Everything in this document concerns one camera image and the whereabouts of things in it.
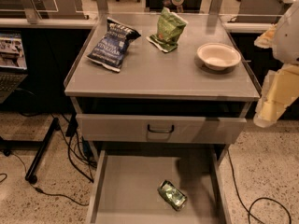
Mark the green soda can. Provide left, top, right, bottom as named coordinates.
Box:
left=157, top=180, right=188, bottom=211

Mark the blue chip bag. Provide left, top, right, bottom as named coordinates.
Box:
left=87, top=18, right=141, bottom=73

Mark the open middle drawer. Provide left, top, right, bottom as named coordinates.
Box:
left=85, top=148, right=232, bottom=224

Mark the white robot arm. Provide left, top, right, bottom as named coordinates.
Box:
left=253, top=0, right=299, bottom=128

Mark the closed top drawer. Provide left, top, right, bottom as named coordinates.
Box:
left=77, top=114, right=246, bottom=144

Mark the grey drawer cabinet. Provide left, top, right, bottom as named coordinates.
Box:
left=63, top=12, right=263, bottom=224

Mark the white bowl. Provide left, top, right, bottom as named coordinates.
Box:
left=197, top=43, right=241, bottom=71

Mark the green chip bag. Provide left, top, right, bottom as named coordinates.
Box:
left=147, top=7, right=188, bottom=53

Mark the black stand leg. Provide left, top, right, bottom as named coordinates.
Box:
left=0, top=118, right=60, bottom=184

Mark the laptop computer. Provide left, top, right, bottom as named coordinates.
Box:
left=0, top=30, right=28, bottom=104

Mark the black floor cable right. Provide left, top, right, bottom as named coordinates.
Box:
left=227, top=148, right=292, bottom=224

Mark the black drawer handle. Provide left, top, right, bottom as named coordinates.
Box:
left=147, top=124, right=175, bottom=133

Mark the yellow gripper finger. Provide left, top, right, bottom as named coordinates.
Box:
left=254, top=24, right=277, bottom=49
left=253, top=63, right=299, bottom=128

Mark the black floor cables left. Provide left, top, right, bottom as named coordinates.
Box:
left=0, top=112, right=98, bottom=207

